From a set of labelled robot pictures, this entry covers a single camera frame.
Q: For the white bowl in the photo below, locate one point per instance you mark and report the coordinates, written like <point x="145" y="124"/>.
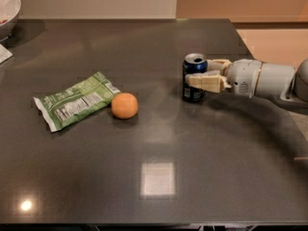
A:
<point x="9" y="12"/>

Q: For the green snack bag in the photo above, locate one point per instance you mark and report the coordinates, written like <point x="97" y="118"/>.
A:
<point x="77" y="102"/>

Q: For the orange fruit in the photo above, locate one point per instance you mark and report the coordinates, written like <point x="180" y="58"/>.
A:
<point x="125" y="105"/>

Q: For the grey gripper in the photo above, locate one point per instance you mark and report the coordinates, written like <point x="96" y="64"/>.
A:
<point x="244" y="75"/>

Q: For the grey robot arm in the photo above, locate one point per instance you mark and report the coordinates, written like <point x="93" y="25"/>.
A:
<point x="283" y="85"/>

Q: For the blue pepsi can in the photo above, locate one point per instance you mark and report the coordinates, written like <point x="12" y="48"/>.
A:
<point x="194" y="65"/>

